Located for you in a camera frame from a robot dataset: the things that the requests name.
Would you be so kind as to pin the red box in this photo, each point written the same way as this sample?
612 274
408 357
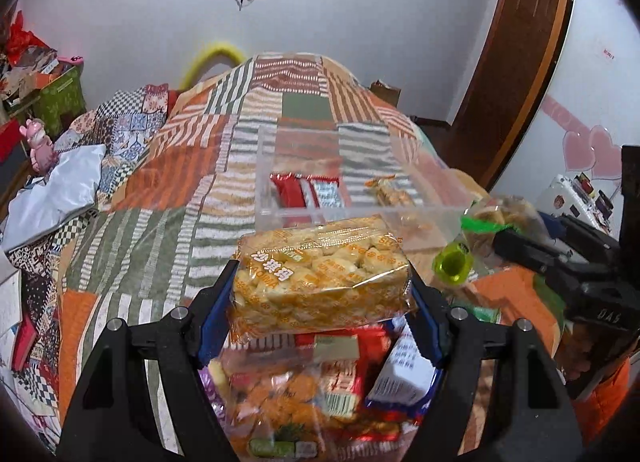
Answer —
9 139

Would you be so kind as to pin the checked patchwork quilt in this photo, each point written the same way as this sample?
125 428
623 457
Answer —
125 122

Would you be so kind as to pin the clear orange cracker packet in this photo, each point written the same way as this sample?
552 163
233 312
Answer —
280 397

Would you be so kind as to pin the cardboard box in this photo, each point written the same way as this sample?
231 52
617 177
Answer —
385 92

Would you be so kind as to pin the white paper stack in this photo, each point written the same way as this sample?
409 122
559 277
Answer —
9 302

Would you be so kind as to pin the pink toy figure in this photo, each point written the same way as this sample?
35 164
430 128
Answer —
40 147

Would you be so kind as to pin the yellow foam tube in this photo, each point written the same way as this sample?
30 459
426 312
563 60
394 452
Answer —
212 52

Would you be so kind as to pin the red plastic bag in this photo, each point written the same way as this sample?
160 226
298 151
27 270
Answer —
20 37

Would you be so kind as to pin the white cloth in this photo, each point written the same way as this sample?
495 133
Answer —
55 192

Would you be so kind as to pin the striped patchwork blanket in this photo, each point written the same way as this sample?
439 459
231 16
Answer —
200 182

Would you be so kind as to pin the clear biscuit packet green label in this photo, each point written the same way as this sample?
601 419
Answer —
480 229

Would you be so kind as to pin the large red snack packet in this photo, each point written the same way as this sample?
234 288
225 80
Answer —
372 342

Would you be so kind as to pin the white sliding door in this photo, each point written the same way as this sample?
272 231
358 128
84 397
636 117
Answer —
595 17

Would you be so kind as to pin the brown wooden wardrobe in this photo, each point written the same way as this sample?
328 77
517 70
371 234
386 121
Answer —
520 52

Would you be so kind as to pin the clear plastic box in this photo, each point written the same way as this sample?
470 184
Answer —
300 152

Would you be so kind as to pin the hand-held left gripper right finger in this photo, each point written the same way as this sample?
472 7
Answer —
427 337

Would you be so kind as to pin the blue white snack packet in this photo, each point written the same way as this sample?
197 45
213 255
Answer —
400 367

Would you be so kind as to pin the red white snack packet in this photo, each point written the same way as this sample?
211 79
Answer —
325 194

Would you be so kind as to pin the white case with stickers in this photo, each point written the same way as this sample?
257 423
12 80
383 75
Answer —
565 197

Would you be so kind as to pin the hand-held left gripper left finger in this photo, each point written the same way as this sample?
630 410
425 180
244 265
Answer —
212 322

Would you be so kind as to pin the orange print pastry packet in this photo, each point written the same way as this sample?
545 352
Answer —
320 282

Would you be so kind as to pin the red book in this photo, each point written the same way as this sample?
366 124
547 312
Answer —
25 342

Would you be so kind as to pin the pink heart stickers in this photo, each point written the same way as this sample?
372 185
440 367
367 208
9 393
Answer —
595 152

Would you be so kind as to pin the small red white label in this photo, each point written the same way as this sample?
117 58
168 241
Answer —
609 54

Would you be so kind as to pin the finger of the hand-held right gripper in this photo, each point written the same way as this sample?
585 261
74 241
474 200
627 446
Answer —
520 252
557 227

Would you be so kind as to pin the green storage box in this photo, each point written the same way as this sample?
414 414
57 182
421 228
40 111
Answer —
62 99

